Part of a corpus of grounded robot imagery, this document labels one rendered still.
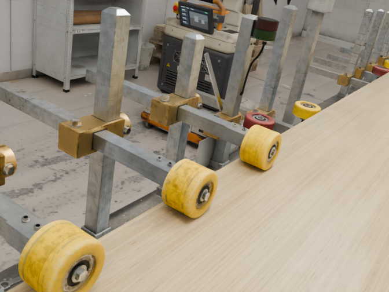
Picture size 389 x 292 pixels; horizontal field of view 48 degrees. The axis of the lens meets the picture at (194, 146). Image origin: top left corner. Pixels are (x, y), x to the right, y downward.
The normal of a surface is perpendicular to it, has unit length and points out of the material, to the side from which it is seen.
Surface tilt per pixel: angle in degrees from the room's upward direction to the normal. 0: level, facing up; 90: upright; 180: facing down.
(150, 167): 90
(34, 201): 0
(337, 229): 0
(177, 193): 77
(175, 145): 90
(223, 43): 90
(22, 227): 0
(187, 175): 37
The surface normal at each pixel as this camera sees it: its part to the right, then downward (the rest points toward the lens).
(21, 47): 0.81, 0.36
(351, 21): -0.56, 0.25
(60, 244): -0.05, -0.74
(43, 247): -0.22, -0.54
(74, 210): 0.17, -0.90
